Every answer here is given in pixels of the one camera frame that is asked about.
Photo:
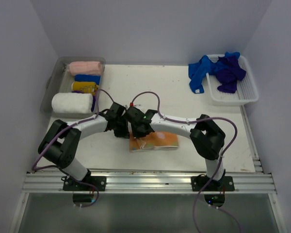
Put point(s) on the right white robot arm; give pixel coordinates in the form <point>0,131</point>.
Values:
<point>206,136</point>

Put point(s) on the grey plastic tray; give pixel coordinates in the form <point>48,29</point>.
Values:
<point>61,81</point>

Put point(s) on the yellow rolled towel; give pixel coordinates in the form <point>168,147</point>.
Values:
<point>85,87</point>

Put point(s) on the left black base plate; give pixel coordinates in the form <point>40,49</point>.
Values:
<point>86,184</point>

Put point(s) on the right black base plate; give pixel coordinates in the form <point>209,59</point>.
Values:
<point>224,184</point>

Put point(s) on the blue rolled towel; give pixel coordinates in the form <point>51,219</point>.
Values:
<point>87,78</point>

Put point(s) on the orange polka dot towel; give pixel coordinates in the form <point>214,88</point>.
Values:
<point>154,141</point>

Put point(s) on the white rolled towel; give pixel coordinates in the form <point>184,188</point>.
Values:
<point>72,103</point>

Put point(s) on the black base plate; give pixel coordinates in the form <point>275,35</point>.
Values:
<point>86,184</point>
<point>224,184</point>

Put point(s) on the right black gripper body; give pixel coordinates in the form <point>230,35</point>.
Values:
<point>137,133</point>

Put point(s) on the aluminium mounting rail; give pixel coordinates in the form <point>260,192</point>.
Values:
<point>147,182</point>

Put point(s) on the pink rolled towel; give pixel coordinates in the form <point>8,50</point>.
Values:
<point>84,67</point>

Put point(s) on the white plastic basket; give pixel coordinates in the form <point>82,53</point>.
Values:
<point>246,89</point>

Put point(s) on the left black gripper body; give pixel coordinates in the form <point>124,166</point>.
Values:
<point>121,129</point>

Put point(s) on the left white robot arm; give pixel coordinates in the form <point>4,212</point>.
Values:
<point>61,141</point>

